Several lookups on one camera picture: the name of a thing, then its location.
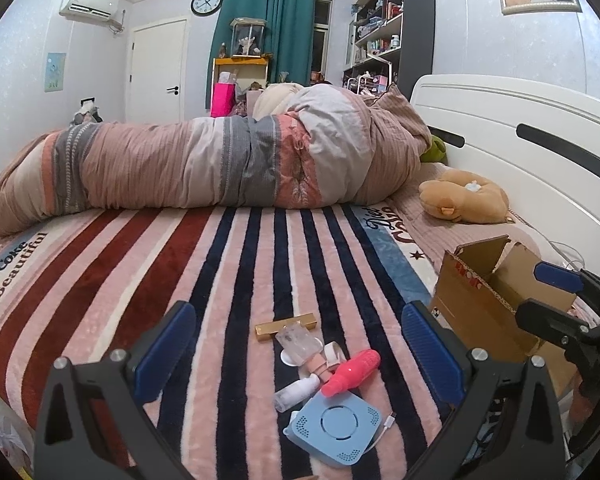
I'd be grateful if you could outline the white plastic bag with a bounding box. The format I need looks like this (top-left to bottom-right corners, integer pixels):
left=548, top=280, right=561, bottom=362
left=0, top=412, right=35, bottom=480

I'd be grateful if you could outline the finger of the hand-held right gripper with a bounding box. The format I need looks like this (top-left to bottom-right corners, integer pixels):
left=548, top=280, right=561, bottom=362
left=515, top=297, right=598, bottom=347
left=533, top=260, right=588, bottom=294

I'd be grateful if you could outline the window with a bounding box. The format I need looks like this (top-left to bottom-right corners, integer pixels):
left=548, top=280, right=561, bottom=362
left=310, top=0, right=334, bottom=81

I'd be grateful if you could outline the bright pink bag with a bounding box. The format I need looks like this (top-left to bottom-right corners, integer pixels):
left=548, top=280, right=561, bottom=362
left=210, top=81, right=237, bottom=119

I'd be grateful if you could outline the yellow shelf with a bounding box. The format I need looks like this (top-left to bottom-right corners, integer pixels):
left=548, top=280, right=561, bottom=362
left=212, top=55, right=271, bottom=107

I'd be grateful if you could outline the cream cushion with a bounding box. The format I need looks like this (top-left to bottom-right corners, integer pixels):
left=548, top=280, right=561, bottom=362
left=252, top=82, right=306, bottom=119

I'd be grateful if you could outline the clear faceted bottle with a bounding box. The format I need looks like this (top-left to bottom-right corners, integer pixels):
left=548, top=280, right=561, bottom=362
left=276, top=325, right=324, bottom=367

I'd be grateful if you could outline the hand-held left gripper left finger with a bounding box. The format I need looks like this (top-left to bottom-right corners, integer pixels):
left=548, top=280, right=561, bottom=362
left=32, top=301, right=201, bottom=480

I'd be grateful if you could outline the gold rectangular box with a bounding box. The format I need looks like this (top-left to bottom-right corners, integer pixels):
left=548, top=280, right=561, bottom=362
left=255, top=313, right=317, bottom=344

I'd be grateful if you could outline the pink ribbed pillow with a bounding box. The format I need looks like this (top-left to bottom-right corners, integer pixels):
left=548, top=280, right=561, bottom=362
left=385, top=162, right=581, bottom=273

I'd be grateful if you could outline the small white bottle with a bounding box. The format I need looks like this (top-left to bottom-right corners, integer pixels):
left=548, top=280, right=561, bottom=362
left=274, top=375, right=321, bottom=414

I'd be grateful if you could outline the white door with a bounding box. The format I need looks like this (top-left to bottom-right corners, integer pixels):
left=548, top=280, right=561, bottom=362
left=129, top=18, right=189, bottom=124

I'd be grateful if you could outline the white device cable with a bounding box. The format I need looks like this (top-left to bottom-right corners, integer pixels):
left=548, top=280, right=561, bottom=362
left=369, top=411, right=397, bottom=457

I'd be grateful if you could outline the pink grey striped quilt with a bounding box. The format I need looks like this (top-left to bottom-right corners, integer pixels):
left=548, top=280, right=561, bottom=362
left=0, top=82, right=449, bottom=239

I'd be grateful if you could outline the white charging cable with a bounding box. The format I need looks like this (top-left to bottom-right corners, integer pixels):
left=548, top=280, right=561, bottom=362
left=505, top=210, right=587, bottom=269

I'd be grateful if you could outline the blue square device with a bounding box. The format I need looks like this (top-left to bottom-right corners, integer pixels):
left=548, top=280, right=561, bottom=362
left=286, top=392, right=385, bottom=469

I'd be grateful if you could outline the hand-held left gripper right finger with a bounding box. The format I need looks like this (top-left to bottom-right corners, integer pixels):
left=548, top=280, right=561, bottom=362
left=401, top=301, right=568, bottom=480

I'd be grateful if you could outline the black white bookshelf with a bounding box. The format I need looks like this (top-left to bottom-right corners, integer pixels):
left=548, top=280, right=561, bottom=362
left=342, top=0, right=436, bottom=100

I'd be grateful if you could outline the tan plush toy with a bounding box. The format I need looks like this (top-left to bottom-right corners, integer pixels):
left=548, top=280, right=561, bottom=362
left=418, top=168, right=512, bottom=225

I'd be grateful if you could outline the red pink ribbed bottle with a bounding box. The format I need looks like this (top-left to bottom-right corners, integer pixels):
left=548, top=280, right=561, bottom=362
left=321, top=349, right=381, bottom=399

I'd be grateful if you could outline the small wall poster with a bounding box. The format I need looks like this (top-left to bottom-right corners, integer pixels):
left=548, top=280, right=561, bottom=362
left=45, top=52, right=66, bottom=92

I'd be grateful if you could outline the brown cardboard box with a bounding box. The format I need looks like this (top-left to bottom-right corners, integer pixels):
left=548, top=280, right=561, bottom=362
left=428, top=235, right=581, bottom=396

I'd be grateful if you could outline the white bed headboard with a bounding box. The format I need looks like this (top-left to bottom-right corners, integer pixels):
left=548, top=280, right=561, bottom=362
left=410, top=73, right=600, bottom=288

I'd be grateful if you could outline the teal curtain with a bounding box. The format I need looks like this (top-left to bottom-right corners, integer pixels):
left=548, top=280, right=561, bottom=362
left=209, top=0, right=317, bottom=121

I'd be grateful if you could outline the green plush toy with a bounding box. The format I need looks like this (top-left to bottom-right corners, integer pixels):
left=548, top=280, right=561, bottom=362
left=420, top=133, right=449, bottom=165

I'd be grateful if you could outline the white air conditioner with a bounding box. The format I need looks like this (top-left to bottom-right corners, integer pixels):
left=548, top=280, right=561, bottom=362
left=59, top=0, right=126, bottom=32

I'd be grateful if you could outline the glass display case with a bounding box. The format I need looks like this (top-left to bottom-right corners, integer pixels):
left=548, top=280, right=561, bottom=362
left=229, top=18, right=269, bottom=58

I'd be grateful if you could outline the striped fleece blanket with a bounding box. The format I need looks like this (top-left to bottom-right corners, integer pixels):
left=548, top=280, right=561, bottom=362
left=0, top=200, right=481, bottom=480

